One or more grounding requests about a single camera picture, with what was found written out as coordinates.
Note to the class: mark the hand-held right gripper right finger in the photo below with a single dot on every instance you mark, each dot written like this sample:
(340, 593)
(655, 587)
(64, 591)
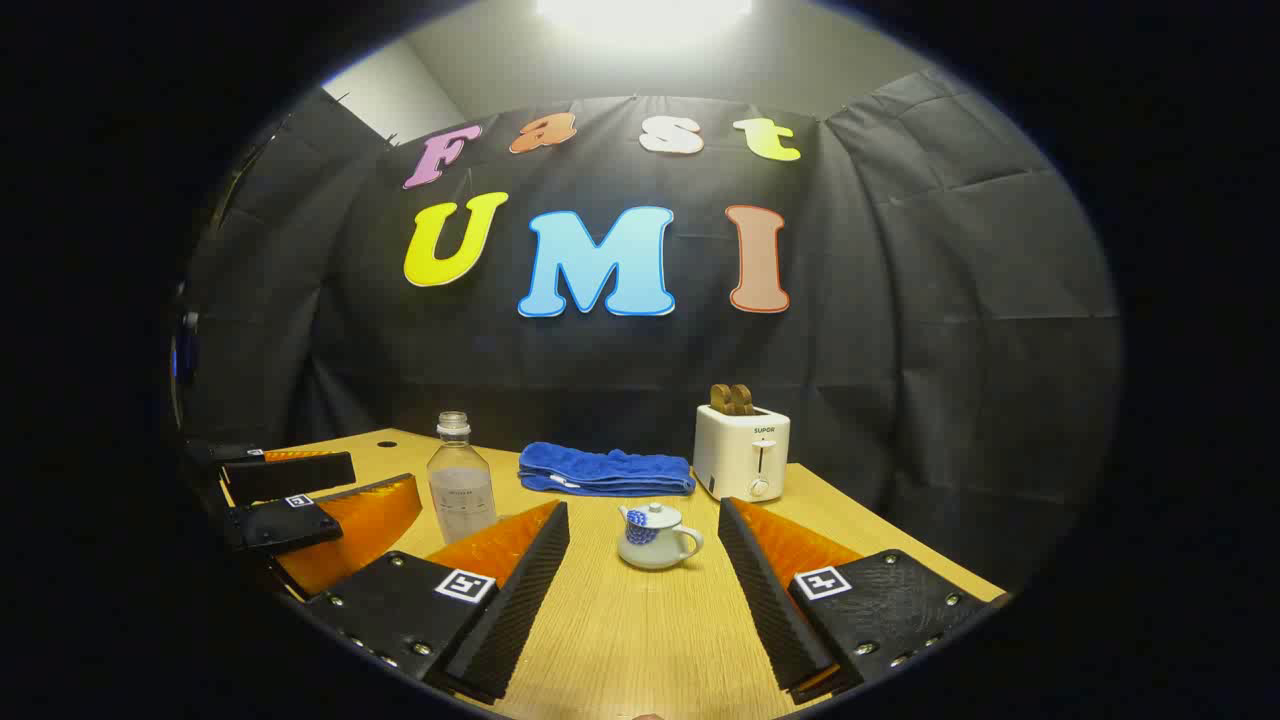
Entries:
(760, 590)

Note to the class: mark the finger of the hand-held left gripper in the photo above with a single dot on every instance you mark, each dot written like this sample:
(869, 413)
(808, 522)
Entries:
(290, 476)
(285, 525)

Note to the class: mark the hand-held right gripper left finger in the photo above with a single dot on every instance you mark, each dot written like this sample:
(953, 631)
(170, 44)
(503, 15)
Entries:
(525, 590)

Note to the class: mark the clear plastic water bottle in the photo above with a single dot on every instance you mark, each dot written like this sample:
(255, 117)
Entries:
(460, 500)

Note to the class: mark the white blue-patterned teacup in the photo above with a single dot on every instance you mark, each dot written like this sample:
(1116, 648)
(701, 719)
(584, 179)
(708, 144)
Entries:
(650, 552)

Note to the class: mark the white toaster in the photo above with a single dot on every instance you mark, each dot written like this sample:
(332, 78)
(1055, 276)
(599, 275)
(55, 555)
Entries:
(740, 450)

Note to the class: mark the blue folded towel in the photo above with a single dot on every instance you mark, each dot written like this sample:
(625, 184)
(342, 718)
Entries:
(605, 470)

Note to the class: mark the brown bread slice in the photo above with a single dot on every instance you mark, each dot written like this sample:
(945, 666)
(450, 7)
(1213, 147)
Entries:
(743, 400)
(720, 398)

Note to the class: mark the black backdrop cloth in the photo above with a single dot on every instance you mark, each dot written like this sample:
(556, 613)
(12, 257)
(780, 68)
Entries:
(900, 300)

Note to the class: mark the ceiling light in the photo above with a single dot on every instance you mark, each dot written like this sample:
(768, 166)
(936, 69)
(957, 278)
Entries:
(640, 15)

